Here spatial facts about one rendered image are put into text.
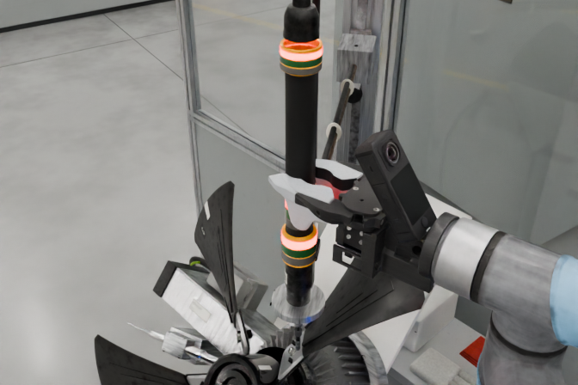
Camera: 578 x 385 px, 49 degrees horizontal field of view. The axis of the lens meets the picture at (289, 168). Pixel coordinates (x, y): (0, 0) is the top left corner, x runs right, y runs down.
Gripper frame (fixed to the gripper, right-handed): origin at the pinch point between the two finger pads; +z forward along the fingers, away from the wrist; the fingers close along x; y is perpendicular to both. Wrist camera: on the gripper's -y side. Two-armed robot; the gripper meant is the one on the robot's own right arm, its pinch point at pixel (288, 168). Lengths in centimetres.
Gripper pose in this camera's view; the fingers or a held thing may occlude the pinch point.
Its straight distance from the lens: 74.2
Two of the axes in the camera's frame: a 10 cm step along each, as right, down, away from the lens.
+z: -8.0, -3.2, 5.0
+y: 0.0, 8.4, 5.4
